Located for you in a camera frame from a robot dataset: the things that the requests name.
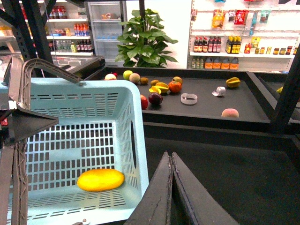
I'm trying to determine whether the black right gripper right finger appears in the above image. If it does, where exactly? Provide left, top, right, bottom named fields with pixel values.
left=172, top=152, right=238, bottom=225

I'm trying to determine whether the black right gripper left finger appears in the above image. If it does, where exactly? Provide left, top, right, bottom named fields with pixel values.
left=125, top=152, right=173, bottom=225

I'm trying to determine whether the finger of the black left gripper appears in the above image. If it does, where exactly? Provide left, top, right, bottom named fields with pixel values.
left=0, top=104, right=59, bottom=147

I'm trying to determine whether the yellow mango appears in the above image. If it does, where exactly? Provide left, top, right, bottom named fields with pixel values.
left=77, top=169, right=125, bottom=192

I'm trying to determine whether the light blue plastic basket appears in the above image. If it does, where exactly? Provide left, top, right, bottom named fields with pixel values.
left=0, top=58, right=150, bottom=225

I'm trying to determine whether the green red mango fruit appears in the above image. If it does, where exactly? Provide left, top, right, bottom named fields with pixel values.
left=172, top=76, right=183, bottom=84

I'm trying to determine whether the pink peach front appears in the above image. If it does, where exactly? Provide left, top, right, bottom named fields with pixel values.
left=221, top=108, right=239, bottom=118

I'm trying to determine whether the red apple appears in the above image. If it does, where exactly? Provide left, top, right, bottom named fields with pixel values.
left=140, top=94, right=148, bottom=110

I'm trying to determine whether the white shelf with drinks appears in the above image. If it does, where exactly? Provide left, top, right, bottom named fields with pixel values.
left=45, top=0, right=94, bottom=56

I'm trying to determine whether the dark purple plum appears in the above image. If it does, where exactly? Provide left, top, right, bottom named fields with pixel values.
left=148, top=92, right=163, bottom=105

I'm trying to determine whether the green apple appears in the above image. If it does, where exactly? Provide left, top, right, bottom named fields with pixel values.
left=123, top=70, right=133, bottom=81

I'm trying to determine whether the yellow starfruit centre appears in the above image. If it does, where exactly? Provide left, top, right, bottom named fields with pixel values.
left=149, top=82, right=169, bottom=94

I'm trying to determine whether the yellow starfruit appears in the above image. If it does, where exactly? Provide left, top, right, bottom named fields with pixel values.
left=226, top=77, right=241, bottom=88
left=149, top=82, right=169, bottom=94

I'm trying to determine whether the silver tape roll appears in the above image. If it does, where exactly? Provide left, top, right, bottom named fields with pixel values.
left=212, top=86, right=226, bottom=97

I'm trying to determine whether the orange persimmon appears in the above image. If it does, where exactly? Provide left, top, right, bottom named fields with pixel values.
left=168, top=81, right=182, bottom=93

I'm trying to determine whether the brown kiwi right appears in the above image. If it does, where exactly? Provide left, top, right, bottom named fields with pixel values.
left=150, top=79, right=160, bottom=86

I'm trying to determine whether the brown kiwi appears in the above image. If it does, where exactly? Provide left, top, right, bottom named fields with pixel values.
left=150, top=79, right=160, bottom=86
left=140, top=77, right=149, bottom=85

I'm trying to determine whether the pale pink peach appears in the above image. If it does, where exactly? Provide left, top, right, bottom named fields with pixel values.
left=129, top=73, right=141, bottom=84

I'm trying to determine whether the brown kiwi left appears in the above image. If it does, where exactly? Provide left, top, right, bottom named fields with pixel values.
left=140, top=77, right=149, bottom=85

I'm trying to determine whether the yellow starfruit right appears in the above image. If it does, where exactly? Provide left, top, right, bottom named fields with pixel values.
left=226, top=77, right=241, bottom=88

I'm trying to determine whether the green potted plant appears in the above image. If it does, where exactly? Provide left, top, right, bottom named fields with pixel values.
left=115, top=9, right=178, bottom=68

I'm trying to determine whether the white shelf with sauce bottles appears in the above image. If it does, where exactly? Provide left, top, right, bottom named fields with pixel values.
left=187, top=0, right=300, bottom=73

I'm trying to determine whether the clear tape ring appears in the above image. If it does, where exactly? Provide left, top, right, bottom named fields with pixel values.
left=180, top=93, right=198, bottom=105

